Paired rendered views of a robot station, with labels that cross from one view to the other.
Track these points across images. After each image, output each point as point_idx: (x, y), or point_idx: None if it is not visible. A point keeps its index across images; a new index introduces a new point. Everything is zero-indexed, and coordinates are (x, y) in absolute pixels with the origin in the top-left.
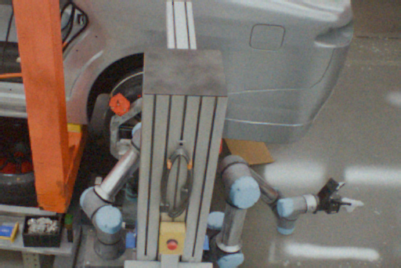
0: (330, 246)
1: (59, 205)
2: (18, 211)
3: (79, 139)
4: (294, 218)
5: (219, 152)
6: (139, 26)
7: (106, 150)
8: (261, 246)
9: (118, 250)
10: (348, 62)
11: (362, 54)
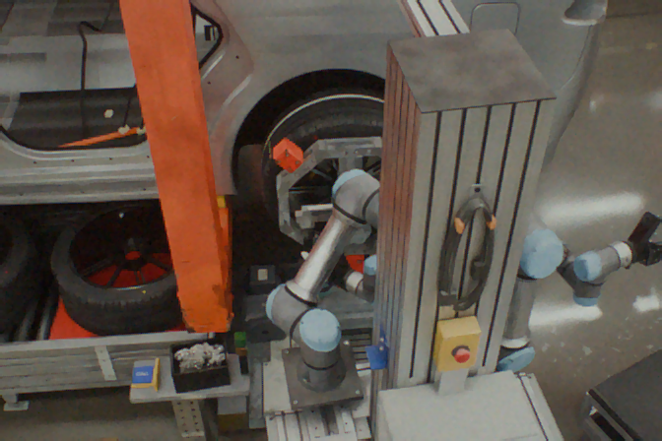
0: (598, 312)
1: (219, 321)
2: (152, 341)
3: (227, 219)
4: (603, 280)
5: None
6: (303, 31)
7: (253, 229)
8: None
9: (338, 374)
10: None
11: None
